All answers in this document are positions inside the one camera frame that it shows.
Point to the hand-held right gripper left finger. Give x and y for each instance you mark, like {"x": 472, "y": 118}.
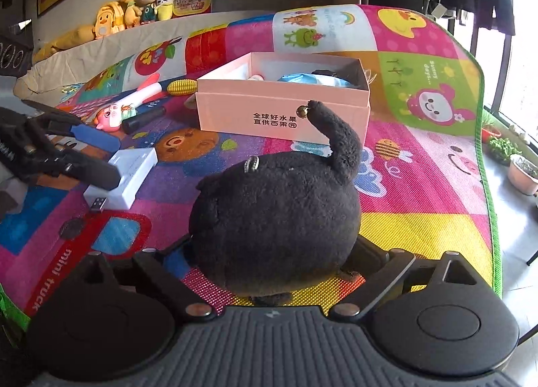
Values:
{"x": 176, "y": 265}

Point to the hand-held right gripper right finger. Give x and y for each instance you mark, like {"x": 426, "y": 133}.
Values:
{"x": 374, "y": 261}

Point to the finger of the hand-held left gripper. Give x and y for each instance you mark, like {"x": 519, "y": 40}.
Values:
{"x": 96, "y": 138}
{"x": 96, "y": 172}

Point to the pink cow toy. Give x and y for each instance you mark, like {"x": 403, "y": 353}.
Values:
{"x": 110, "y": 117}

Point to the white rectangular box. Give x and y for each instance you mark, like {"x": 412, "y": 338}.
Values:
{"x": 130, "y": 168}

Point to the white foam rocket red tip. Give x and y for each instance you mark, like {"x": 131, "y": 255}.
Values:
{"x": 143, "y": 95}

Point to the yellow corn toy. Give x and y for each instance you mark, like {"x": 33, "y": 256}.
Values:
{"x": 183, "y": 87}

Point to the black plush toy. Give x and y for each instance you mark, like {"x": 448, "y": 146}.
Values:
{"x": 273, "y": 219}

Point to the pink cardboard box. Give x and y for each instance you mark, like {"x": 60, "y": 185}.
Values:
{"x": 260, "y": 118}

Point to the black and red wind-up toy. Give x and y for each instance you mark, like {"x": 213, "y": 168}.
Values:
{"x": 328, "y": 72}

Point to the blue face mask packet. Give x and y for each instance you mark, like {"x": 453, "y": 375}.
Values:
{"x": 307, "y": 79}

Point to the black cylinder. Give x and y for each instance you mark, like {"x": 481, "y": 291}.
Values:
{"x": 145, "y": 119}

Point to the colourful cartoon play mat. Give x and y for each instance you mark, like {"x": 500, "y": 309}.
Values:
{"x": 420, "y": 185}

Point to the long yellow plush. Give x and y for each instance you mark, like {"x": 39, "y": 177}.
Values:
{"x": 67, "y": 40}

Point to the yellow deer plush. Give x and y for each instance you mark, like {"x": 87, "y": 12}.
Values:
{"x": 131, "y": 11}

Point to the white and yellow banana plush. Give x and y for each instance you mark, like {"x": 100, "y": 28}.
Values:
{"x": 164, "y": 4}

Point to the black metal stand leg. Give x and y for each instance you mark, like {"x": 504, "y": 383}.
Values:
{"x": 533, "y": 252}

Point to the green potted plant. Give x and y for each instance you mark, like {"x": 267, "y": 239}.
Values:
{"x": 504, "y": 147}

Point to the red flower pot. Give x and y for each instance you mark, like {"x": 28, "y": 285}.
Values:
{"x": 491, "y": 133}

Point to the black window railing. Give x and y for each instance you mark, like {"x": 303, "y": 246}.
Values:
{"x": 503, "y": 76}

